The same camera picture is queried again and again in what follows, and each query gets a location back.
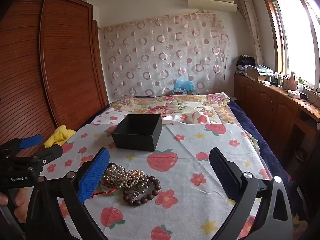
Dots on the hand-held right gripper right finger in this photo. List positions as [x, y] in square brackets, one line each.
[225, 177]

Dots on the dark blue bedsheet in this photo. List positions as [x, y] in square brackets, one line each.
[252, 125]

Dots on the beige window curtain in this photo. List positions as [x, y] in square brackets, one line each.
[252, 30]

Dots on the brown wooden wardrobe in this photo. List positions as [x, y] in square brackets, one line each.
[62, 67]

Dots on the pink plastic jug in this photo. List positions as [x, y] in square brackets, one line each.
[293, 82]

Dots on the white strawberry print sheet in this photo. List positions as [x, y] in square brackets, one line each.
[115, 116]

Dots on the pale green jade bangle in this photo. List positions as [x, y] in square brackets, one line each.
[110, 192]

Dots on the person's left hand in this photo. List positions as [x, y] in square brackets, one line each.
[20, 205]

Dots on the white wall air conditioner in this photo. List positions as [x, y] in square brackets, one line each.
[212, 5]

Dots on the yellow plush toy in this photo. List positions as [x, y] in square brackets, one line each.
[58, 136]

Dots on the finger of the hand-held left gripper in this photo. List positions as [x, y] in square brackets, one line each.
[31, 140]
[52, 153]

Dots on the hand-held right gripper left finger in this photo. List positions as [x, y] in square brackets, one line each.
[93, 177]

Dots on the white tissue pack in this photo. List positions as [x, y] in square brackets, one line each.
[293, 93]

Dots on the floral blanket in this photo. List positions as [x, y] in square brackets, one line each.
[155, 105]

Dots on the wooden framed window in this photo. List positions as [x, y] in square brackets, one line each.
[297, 42]

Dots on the open cardboard box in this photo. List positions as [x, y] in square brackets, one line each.
[255, 73]

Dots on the pile of dark bags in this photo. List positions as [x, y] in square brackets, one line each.
[246, 63]

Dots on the black cardboard box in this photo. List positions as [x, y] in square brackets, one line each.
[135, 140]

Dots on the long wooden cabinet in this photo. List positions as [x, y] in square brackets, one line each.
[265, 105]

